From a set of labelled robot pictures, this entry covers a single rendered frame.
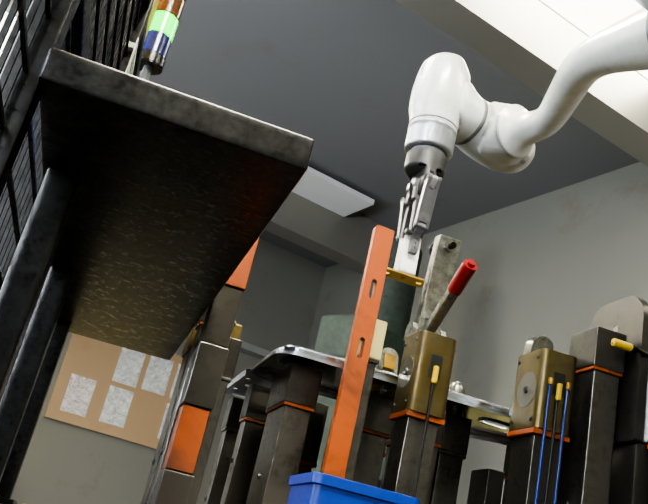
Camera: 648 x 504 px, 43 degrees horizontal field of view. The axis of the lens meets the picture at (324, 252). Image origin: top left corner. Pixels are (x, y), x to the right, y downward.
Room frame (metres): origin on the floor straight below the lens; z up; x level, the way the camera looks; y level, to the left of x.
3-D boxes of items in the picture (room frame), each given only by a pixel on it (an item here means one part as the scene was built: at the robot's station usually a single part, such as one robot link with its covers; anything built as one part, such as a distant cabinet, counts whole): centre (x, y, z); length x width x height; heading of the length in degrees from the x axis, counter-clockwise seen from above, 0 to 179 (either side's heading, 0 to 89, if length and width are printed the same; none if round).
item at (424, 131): (1.31, -0.14, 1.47); 0.09 x 0.09 x 0.06
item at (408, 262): (1.30, -0.14, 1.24); 0.03 x 0.01 x 0.07; 103
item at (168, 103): (1.01, 0.23, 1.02); 0.90 x 0.22 x 0.03; 13
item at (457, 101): (1.32, -0.15, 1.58); 0.13 x 0.11 x 0.16; 123
